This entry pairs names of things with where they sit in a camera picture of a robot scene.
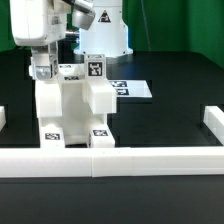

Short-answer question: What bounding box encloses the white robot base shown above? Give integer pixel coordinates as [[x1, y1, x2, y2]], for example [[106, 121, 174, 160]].
[[74, 0, 133, 58]]

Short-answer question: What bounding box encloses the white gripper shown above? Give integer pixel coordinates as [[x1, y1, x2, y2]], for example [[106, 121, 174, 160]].
[[10, 0, 71, 80]]

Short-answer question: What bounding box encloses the white side block left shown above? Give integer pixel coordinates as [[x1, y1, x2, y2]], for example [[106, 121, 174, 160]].
[[0, 106, 6, 132]]

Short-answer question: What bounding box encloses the white obstacle fence bar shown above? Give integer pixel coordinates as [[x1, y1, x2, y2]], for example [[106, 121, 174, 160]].
[[0, 147, 224, 178]]

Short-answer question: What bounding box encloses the white chair back frame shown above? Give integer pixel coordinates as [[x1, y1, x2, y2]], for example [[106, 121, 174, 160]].
[[35, 64, 117, 118]]

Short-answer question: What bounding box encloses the white chair seat part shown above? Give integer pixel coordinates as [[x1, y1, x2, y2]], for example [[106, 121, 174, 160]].
[[38, 117, 106, 146]]

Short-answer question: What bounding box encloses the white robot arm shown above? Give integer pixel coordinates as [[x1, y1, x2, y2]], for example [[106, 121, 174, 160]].
[[9, 0, 95, 80]]

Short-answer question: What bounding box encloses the white tag sheet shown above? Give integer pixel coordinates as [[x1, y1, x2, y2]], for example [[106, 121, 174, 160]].
[[110, 80, 152, 98]]

